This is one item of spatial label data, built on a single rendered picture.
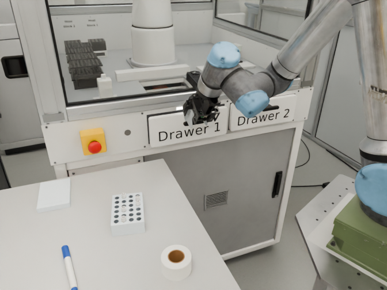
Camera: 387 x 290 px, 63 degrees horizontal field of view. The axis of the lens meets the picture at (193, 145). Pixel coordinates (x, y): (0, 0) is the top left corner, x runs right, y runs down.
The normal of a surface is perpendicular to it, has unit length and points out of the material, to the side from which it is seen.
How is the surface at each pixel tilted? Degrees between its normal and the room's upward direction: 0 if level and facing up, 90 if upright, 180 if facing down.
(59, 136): 90
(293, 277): 0
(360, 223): 1
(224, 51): 36
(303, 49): 102
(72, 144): 90
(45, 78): 90
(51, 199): 0
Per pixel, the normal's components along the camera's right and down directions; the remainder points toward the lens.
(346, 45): -0.91, 0.20
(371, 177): -0.66, 0.48
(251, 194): 0.37, 0.47
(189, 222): 0.01, -0.87
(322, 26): -0.45, 0.61
